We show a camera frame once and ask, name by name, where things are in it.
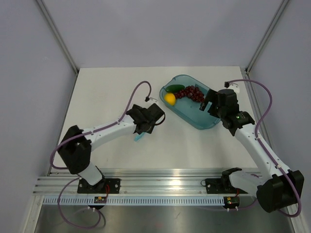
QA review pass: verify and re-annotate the red grape bunch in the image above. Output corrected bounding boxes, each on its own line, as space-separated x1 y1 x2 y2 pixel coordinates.
174 86 205 102

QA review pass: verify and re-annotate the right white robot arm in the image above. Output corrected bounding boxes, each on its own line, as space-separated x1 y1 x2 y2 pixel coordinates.
200 89 304 218

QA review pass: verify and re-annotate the left aluminium frame post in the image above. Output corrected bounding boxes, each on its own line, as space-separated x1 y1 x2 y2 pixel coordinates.
35 0 79 76

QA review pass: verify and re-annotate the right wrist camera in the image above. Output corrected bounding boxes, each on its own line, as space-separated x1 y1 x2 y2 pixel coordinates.
224 82 240 94

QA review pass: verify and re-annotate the left small circuit board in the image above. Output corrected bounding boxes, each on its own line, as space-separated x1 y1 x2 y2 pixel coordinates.
94 197 107 204

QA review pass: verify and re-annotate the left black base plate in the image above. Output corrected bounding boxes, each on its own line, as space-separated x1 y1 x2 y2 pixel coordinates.
77 178 121 194

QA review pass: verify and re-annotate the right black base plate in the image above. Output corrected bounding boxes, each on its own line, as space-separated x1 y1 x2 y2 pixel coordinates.
200 178 246 195

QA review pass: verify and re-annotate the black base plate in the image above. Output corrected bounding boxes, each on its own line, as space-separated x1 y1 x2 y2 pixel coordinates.
77 178 121 194
200 178 246 195

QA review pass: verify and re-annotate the yellow lemon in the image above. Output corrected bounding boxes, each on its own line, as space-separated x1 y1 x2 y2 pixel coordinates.
164 93 176 106

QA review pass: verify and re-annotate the right small circuit board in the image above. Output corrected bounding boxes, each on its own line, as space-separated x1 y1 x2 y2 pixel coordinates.
224 196 240 209

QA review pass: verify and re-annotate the aluminium frame post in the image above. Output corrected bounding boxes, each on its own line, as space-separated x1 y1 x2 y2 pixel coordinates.
245 0 291 75
35 0 79 76

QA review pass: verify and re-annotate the aluminium mounting rail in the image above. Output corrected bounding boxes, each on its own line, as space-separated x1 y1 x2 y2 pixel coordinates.
33 168 225 196

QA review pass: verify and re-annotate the right aluminium frame post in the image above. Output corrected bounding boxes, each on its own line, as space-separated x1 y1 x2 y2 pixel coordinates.
245 0 291 75

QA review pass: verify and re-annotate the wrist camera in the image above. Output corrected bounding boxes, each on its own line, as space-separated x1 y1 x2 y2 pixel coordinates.
145 97 158 104
224 82 240 94

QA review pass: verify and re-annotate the small circuit board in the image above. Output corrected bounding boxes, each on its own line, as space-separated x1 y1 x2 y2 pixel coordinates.
94 197 107 204
224 196 240 209

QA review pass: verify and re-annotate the green cucumber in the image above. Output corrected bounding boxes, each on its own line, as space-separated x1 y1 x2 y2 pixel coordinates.
165 84 185 93

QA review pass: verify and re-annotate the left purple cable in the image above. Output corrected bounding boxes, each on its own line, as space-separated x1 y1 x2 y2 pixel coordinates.
50 81 152 229

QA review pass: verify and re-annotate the clear zip top bag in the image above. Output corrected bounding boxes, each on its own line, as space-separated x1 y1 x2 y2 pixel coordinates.
134 133 145 142

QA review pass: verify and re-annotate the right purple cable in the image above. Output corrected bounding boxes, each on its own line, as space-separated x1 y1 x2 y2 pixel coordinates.
228 79 302 217

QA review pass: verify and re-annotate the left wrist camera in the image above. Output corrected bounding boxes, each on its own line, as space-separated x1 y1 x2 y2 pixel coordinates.
145 97 158 104

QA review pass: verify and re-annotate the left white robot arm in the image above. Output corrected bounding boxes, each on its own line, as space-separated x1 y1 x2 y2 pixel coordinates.
57 103 165 193

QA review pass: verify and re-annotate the purple cable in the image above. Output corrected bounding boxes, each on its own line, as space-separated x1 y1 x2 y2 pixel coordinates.
50 81 152 229
228 79 302 217

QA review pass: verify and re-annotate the white slotted cable duct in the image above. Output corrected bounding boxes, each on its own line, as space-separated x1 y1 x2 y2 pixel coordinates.
43 196 225 206

